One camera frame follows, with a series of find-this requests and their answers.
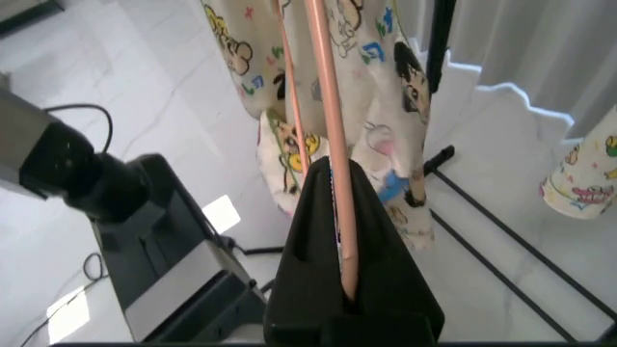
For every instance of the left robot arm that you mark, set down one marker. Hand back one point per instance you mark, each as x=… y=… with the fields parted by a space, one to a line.
x=72 y=164

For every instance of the cream printed garment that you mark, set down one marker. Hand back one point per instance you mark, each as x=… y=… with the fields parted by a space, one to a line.
x=376 y=111
x=583 y=178

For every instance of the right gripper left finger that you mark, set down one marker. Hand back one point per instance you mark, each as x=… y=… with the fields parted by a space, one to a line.
x=308 y=279

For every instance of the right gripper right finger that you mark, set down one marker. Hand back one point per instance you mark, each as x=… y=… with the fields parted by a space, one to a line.
x=390 y=289

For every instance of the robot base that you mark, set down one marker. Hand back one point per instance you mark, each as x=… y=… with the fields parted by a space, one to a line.
x=169 y=274

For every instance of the pink clothes hanger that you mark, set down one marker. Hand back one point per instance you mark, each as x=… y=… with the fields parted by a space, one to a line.
x=330 y=120

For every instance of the black clothes rack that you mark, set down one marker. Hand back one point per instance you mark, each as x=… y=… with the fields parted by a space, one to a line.
x=441 y=38

